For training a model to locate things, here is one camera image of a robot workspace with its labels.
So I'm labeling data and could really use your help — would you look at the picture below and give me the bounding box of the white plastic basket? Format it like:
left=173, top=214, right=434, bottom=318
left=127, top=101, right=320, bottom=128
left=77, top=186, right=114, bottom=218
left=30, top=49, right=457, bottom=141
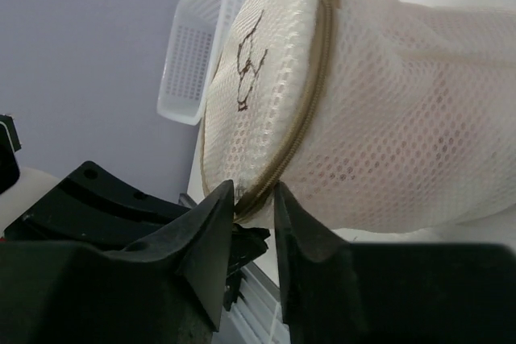
left=156, top=0, right=244, bottom=126

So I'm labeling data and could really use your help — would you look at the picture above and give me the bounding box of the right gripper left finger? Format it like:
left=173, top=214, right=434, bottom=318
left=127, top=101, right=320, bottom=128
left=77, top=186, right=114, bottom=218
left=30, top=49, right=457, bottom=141
left=1, top=180, right=234, bottom=343

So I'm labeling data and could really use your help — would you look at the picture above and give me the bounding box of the aluminium frame rail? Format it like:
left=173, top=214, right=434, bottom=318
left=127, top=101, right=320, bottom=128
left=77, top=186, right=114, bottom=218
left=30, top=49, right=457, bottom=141
left=177, top=190, right=293, bottom=344

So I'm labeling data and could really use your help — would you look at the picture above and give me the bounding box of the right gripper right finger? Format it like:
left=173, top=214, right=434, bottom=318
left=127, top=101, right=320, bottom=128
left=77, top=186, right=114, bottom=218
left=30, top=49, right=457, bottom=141
left=274, top=183, right=515, bottom=343

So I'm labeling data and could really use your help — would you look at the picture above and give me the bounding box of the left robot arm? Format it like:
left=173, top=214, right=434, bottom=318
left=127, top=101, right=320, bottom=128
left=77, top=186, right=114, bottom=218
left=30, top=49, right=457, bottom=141
left=1, top=114, right=270, bottom=311

